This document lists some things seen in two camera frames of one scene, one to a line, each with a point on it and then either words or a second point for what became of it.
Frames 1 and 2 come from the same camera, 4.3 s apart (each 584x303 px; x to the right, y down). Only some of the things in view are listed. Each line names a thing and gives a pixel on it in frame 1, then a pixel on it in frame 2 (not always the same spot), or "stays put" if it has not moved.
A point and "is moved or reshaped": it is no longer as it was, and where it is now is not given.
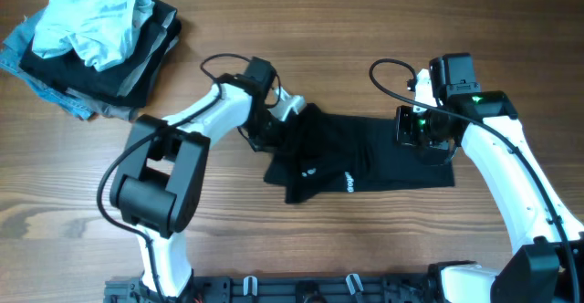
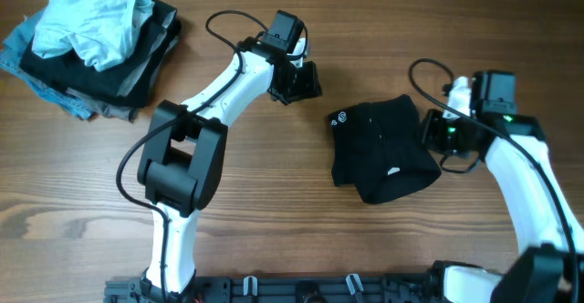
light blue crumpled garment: x=101 y=26 stays put
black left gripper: x=272 y=144 -> x=311 y=88
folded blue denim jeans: x=14 y=49 stays put
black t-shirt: x=319 y=153 is moved or reshaped
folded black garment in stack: x=129 y=79 stays put
